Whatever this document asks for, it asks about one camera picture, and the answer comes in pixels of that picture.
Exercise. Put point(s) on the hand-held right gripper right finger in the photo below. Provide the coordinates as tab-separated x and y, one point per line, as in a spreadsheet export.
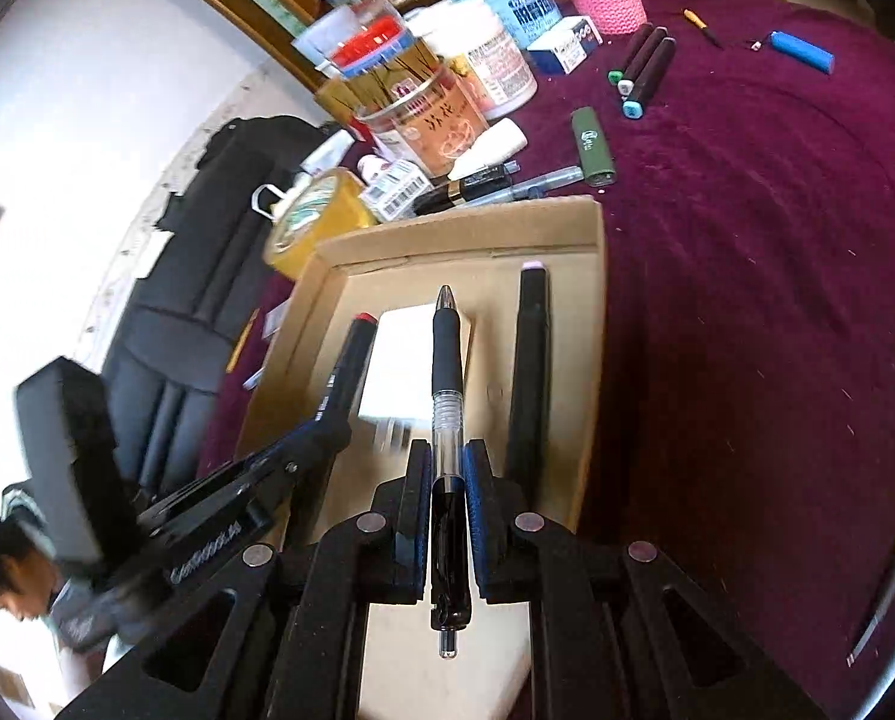
485	510

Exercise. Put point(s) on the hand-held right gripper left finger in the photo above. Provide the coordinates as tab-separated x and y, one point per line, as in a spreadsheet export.
417	510

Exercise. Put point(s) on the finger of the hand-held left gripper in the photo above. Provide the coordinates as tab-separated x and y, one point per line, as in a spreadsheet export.
316	439

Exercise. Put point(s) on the black marker red cap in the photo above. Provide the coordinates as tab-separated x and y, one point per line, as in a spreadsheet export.
350	360

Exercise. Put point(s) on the white adapter box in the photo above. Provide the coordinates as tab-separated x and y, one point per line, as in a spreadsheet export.
402	360

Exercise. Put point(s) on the black gel pen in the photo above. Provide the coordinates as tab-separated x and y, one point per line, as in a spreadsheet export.
447	360

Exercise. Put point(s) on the black marker pink cap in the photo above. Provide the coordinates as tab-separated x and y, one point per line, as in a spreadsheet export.
530	360

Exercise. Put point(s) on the cardboard box tray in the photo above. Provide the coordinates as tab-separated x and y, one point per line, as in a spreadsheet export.
492	300

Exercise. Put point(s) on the yellow pencil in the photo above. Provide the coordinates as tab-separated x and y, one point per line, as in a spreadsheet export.
241	341

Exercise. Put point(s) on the black backpack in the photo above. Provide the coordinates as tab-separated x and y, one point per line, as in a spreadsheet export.
162	360

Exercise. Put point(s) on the yellow tape roll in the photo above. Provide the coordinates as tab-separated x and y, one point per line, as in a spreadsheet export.
320	229

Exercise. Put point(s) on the white plastic hook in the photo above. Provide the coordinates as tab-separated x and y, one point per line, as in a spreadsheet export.
254	202

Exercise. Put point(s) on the white barcode label packet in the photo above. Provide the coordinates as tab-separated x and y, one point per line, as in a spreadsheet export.
398	184

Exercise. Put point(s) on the white squeeze bottle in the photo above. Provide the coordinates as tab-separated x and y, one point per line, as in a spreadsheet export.
327	154

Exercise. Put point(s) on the black gold cosmetic tube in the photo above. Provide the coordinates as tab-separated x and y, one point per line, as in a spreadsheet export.
470	187

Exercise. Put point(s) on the clear jar orange label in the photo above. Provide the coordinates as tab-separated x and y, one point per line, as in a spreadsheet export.
432	131

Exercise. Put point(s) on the grey pen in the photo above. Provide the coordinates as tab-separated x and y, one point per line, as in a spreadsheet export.
548	181

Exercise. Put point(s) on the white tube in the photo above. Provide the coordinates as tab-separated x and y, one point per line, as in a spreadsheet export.
496	142

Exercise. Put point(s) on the bundle of brown sticks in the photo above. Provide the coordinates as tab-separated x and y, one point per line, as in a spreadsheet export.
372	90

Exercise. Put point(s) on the maroon velvet tablecloth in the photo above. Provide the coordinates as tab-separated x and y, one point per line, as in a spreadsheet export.
755	277

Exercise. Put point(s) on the green lighter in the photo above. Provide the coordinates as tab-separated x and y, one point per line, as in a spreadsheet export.
593	146

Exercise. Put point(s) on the red lid container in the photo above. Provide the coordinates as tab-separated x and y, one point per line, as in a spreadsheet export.
368	45

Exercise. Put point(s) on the clear plastic cup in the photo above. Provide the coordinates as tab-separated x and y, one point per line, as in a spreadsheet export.
323	34

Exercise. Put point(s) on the white plastic jar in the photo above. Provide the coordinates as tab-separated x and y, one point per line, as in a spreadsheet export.
492	60

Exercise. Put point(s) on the blue white small box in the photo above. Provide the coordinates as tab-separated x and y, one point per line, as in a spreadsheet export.
560	49

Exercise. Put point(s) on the black rectangular case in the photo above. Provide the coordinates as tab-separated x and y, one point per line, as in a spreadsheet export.
646	60

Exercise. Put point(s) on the black marker green cap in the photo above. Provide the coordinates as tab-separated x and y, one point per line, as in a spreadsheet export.
635	49

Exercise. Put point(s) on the blue lighter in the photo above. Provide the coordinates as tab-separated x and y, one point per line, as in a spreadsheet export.
800	50

